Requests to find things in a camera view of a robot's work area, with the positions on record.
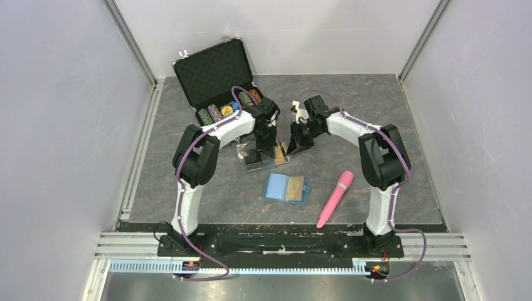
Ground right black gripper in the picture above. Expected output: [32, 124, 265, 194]
[287, 121, 323, 156]

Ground clear card box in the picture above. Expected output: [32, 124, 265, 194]
[237, 140, 290, 171]

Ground gold credit card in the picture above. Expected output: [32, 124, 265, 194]
[285, 176, 305, 201]

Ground blue leather card holder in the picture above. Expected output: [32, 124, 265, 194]
[262, 172, 312, 205]

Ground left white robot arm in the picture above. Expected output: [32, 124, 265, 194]
[166, 101, 280, 256]

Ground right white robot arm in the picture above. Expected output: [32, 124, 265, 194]
[287, 95, 411, 256]

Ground gold card stack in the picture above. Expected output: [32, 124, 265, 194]
[274, 144, 290, 165]

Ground green poker chip stack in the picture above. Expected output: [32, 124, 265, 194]
[237, 92, 253, 105]

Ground orange brown chip stack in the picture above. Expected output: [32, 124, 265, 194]
[249, 89, 262, 103]

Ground yellow dealer chip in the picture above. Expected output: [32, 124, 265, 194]
[220, 105, 234, 117]

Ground purple grey chip stack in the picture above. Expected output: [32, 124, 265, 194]
[207, 104, 224, 123]

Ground pink cylindrical tool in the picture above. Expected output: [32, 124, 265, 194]
[316, 171, 354, 229]

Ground dark green chip stack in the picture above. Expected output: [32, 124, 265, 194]
[198, 109, 214, 126]

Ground black poker chip case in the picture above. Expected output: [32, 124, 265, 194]
[172, 38, 263, 126]

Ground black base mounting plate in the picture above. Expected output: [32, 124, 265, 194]
[157, 224, 405, 259]

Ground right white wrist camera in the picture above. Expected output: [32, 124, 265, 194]
[290, 100, 301, 123]

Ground white cable duct strip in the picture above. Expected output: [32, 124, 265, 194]
[109, 259, 385, 276]

